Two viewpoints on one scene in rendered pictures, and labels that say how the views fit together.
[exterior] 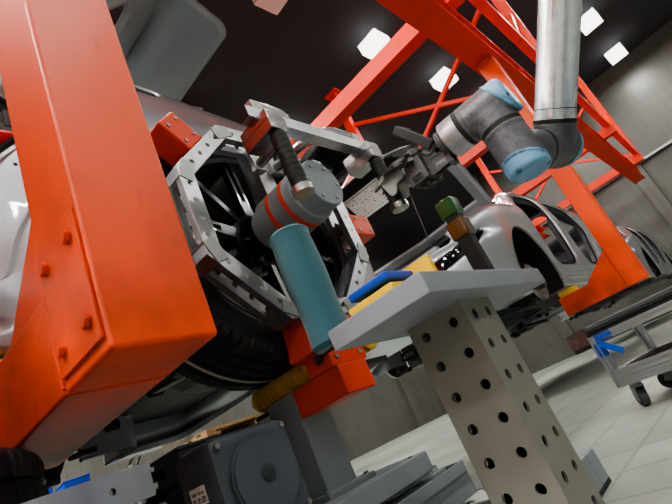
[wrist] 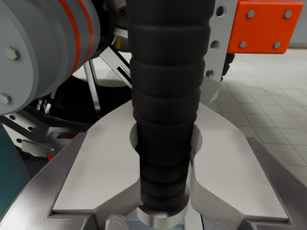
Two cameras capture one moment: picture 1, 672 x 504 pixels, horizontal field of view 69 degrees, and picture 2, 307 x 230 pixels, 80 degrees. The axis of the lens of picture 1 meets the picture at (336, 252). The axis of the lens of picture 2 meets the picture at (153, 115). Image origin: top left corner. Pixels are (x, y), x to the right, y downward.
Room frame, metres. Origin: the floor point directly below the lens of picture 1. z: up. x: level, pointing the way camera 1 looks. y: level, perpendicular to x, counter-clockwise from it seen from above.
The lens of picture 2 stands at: (1.05, -0.26, 0.89)
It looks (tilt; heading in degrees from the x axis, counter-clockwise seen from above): 33 degrees down; 56
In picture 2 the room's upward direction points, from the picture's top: straight up
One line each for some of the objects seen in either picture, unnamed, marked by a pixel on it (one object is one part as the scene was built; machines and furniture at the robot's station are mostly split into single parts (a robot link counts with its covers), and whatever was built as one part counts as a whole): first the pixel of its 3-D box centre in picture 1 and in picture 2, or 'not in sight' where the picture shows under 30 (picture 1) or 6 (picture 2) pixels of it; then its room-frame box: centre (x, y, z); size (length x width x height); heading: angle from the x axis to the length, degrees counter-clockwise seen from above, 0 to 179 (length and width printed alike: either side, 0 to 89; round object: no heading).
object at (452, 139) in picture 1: (455, 136); not in sight; (0.99, -0.36, 0.81); 0.10 x 0.05 x 0.09; 145
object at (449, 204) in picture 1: (449, 209); not in sight; (0.95, -0.25, 0.64); 0.04 x 0.04 x 0.04; 55
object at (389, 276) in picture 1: (383, 289); not in sight; (0.65, -0.04, 0.47); 0.07 x 0.07 x 0.02; 55
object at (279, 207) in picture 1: (296, 207); (30, 31); (1.06, 0.04, 0.85); 0.21 x 0.14 x 0.14; 55
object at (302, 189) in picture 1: (290, 161); not in sight; (0.83, 0.01, 0.83); 0.04 x 0.04 x 0.16
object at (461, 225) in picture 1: (461, 229); not in sight; (0.95, -0.25, 0.59); 0.04 x 0.04 x 0.04; 55
